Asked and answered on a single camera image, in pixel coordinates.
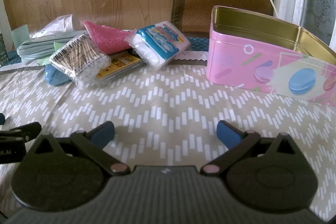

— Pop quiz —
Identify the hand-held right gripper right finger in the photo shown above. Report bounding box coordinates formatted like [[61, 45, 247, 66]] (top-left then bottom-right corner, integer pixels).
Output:
[[201, 120, 301, 176]]

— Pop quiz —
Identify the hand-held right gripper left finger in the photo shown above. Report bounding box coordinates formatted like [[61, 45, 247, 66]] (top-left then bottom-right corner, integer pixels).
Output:
[[34, 121, 131, 176]]

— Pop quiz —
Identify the yellow label packet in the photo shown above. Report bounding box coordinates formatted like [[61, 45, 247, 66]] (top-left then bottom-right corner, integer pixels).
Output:
[[96, 52, 145, 86]]

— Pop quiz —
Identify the pink macaron print tin box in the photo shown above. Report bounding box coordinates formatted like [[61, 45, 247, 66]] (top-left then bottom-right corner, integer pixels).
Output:
[[205, 6, 336, 107]]

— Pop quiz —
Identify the bag of wooden cotton swabs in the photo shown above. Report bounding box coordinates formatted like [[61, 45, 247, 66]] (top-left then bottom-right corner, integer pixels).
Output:
[[49, 33, 110, 88]]

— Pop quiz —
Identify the light teal fabric pouch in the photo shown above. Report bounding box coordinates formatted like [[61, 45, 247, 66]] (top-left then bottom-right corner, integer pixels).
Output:
[[17, 30, 88, 65]]

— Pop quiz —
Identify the pink mesh sponge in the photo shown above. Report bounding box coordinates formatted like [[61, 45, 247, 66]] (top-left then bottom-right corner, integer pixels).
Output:
[[83, 20, 132, 54]]

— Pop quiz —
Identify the cotton pads pack blue label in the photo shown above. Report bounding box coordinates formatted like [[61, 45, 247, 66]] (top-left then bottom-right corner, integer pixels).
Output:
[[125, 21, 192, 67]]

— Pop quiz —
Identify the blue soft pad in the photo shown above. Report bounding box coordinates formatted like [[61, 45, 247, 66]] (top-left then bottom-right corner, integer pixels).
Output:
[[44, 64, 72, 86]]

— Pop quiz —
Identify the light green cup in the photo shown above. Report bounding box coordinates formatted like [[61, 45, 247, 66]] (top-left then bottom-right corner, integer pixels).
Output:
[[10, 25, 30, 45]]

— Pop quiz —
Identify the clear white plastic bag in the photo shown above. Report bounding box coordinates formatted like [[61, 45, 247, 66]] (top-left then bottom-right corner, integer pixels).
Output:
[[30, 14, 79, 39]]

